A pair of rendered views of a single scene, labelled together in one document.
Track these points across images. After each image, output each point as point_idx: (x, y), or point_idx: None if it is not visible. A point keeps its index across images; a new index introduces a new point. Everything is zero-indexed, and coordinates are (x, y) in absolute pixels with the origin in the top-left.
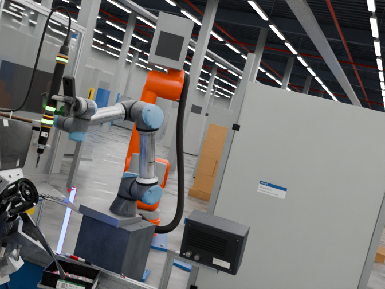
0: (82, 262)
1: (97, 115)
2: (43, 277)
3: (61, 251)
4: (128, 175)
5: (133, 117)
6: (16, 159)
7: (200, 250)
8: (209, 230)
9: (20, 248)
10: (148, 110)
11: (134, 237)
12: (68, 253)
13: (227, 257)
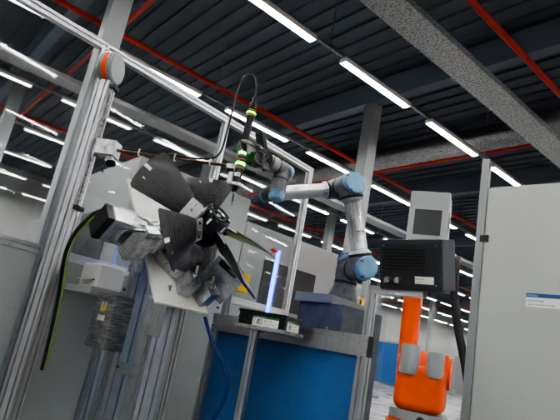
0: None
1: (300, 187)
2: (240, 315)
3: None
4: (342, 257)
5: (336, 189)
6: (215, 200)
7: (400, 272)
8: (404, 243)
9: (215, 275)
10: (347, 175)
11: (351, 316)
12: None
13: (429, 271)
